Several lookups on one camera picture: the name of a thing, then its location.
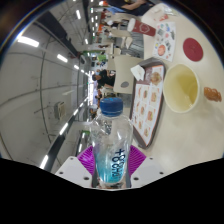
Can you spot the clear bottle with blue cap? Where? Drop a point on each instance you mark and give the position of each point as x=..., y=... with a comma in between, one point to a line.
x=111, y=140

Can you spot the brown food tray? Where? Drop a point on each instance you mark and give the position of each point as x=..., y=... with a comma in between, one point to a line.
x=144, y=144

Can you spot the ceiling air conditioner unit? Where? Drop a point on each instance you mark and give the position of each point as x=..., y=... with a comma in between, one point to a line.
x=60, y=110

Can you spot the crumpled white napkin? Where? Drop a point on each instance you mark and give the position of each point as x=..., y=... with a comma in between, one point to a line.
x=137, y=72

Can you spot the beige chairs group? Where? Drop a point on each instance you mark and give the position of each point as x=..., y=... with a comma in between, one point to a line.
x=120, y=33

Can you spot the beige chair with round hole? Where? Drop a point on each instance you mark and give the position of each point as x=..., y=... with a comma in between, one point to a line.
x=125, y=71

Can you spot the small red sauce packet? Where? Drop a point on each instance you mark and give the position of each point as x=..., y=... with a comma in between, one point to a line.
x=163, y=17

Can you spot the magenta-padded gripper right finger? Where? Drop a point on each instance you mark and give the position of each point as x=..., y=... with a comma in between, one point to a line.
x=138, y=160

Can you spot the printed sticker sheet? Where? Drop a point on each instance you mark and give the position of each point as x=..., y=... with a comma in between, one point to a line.
x=165, y=41

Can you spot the red paper cup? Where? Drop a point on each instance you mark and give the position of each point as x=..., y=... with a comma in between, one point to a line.
x=145, y=28

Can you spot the ceiling lights group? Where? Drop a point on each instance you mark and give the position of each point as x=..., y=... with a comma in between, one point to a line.
x=28, y=41

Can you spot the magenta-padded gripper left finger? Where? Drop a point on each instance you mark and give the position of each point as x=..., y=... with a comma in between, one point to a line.
x=85, y=161

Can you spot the flat round red coaster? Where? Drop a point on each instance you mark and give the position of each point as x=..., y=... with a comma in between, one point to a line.
x=193, y=49

